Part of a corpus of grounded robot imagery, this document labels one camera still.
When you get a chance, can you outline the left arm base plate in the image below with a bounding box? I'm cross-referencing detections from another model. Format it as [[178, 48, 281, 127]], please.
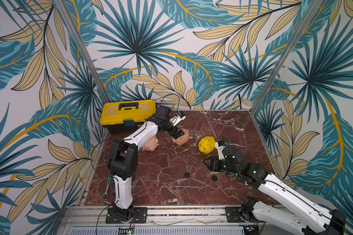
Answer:
[[106, 206, 148, 224]]

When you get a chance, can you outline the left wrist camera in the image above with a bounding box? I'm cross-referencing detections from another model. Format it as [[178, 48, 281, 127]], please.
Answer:
[[170, 111, 186, 126]]

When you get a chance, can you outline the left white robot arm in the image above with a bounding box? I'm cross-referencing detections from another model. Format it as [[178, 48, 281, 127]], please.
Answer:
[[107, 105, 186, 223]]

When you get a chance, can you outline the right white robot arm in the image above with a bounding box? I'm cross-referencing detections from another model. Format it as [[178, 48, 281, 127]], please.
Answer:
[[204, 144, 346, 235]]

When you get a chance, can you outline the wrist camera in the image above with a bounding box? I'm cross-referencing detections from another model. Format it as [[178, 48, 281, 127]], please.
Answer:
[[170, 111, 186, 126], [215, 141, 227, 160]]

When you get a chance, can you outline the aluminium front rail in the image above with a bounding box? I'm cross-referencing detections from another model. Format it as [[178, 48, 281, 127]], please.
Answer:
[[61, 205, 234, 227]]

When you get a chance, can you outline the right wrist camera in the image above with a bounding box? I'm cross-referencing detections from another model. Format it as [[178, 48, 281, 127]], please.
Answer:
[[215, 141, 227, 160]]

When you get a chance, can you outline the silver ratchet wrench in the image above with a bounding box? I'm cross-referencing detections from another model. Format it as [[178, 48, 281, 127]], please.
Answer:
[[102, 174, 112, 201]]

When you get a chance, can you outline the pink piggy bank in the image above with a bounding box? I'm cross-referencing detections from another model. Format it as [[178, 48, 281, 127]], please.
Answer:
[[142, 136, 159, 151], [172, 128, 190, 146]]

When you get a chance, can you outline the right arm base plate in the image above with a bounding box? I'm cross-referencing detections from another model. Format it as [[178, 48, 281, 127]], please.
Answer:
[[225, 205, 263, 223]]

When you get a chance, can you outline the yellow black toolbox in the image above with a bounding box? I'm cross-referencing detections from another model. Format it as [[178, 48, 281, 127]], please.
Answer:
[[100, 100, 156, 134]]

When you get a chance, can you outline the yellow piggy bank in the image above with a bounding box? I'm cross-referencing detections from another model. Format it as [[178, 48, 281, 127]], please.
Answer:
[[198, 136, 216, 154]]

